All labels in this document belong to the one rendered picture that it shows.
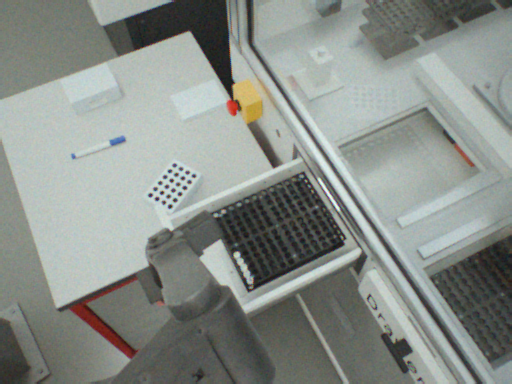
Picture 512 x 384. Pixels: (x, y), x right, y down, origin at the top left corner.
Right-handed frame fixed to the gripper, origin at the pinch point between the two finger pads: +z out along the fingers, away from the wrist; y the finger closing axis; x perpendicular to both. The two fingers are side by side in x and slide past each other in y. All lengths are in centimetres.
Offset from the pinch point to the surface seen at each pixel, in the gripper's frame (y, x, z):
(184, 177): 14.9, 28.3, 9.2
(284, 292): 18.5, -10.2, -0.1
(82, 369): -33, 24, 92
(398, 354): 29.4, -30.4, -3.3
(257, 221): 22.0, 6.3, 1.5
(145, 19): 29, 85, 11
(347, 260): 32.6, -11.0, -1.5
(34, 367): -46, 33, 91
